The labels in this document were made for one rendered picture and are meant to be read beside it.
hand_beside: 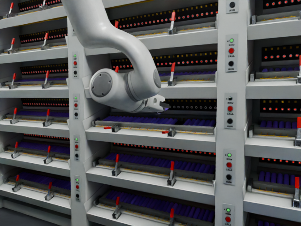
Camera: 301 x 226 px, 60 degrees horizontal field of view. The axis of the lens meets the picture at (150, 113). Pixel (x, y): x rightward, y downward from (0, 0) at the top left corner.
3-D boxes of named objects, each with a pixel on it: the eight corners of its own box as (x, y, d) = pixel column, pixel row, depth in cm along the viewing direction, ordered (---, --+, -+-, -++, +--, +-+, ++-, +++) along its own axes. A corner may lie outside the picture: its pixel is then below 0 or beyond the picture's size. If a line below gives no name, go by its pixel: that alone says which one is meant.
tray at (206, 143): (217, 153, 93) (215, 128, 90) (86, 139, 122) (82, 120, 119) (228, 129, 110) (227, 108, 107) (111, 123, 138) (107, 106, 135)
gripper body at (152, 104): (151, 85, 72) (166, 94, 82) (120, 85, 77) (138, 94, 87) (148, 111, 71) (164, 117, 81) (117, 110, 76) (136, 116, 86)
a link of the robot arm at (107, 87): (144, 77, 71) (115, 87, 75) (117, 61, 60) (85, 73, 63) (148, 106, 69) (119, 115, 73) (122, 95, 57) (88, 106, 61)
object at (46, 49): (70, 57, 124) (62, 26, 119) (-7, 64, 152) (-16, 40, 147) (96, 50, 140) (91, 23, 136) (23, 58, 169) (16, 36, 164)
